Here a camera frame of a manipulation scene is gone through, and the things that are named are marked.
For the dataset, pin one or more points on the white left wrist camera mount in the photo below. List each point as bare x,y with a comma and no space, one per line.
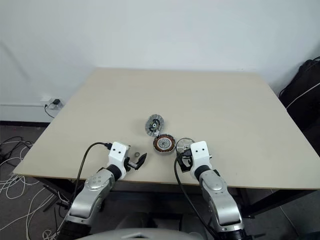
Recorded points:
117,152

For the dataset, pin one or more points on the silver spoked motor rotor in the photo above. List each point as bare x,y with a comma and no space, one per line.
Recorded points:
183,144

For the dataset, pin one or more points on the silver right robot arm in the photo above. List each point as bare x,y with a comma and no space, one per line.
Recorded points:
220,200

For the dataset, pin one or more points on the white wall socket box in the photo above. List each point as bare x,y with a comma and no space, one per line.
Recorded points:
47,98

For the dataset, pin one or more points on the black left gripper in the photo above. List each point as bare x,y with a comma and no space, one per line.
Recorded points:
131,163

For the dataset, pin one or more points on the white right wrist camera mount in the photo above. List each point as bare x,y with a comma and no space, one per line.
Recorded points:
200,152

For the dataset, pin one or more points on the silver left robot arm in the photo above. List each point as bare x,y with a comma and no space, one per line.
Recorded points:
92,190

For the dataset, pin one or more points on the grey rounded robot torso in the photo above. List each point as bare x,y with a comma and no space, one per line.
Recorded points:
140,231

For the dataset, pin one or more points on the grey motor housing copper windings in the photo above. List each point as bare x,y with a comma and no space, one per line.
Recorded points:
163,144

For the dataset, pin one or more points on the black power adapter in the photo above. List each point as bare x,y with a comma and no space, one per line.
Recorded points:
56,101

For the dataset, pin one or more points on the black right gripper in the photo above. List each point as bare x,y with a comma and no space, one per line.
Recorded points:
189,158

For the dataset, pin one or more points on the silver round motor cover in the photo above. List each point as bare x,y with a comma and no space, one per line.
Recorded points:
154,125

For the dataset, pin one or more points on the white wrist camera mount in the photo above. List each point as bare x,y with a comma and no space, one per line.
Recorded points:
200,152
117,152

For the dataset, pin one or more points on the black bag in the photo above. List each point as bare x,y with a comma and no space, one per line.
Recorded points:
305,100

